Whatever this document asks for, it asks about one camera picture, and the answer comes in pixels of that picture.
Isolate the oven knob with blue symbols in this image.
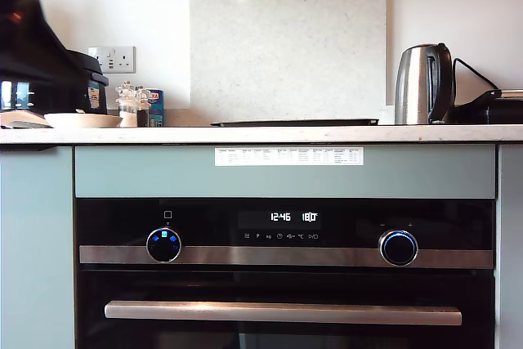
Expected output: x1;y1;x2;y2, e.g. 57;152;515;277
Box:
145;226;184;265

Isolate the black built-in oven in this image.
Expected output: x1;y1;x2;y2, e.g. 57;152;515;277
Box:
73;197;498;349

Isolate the white printed label sticker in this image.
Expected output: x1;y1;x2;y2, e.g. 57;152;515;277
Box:
214;146;365;168

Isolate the pale green filler panel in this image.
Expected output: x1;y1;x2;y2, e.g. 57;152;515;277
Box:
74;144;497;199

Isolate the black glass hob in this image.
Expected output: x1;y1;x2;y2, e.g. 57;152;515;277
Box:
209;118;381;128

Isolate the blue salt box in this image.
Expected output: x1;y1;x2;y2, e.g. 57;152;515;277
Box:
147;87;166;128

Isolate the speckled stone splashback panel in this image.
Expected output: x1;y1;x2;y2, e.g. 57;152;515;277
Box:
188;0;388;126

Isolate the clear pepper grinder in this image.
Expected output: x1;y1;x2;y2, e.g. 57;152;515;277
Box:
136;83;152;128

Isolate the steel electric kettle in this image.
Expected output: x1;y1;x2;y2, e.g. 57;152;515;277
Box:
393;42;455;126

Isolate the white ceramic bowl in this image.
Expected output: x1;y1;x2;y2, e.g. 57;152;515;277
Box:
42;112;124;129

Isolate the black rice cooker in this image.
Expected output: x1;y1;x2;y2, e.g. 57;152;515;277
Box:
0;49;111;115

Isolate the pale green cabinet door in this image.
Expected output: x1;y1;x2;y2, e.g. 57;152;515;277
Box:
495;144;523;349
0;145;76;349

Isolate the steel oven door handle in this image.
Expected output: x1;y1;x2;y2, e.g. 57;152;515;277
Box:
103;300;463;327

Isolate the oven knob with blue ring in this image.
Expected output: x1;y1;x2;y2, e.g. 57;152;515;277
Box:
378;229;419;267

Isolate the white double wall socket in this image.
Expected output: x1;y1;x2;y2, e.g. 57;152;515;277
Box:
87;45;137;75

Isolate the black kettle cable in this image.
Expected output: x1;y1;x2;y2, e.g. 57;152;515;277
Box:
452;56;502;107

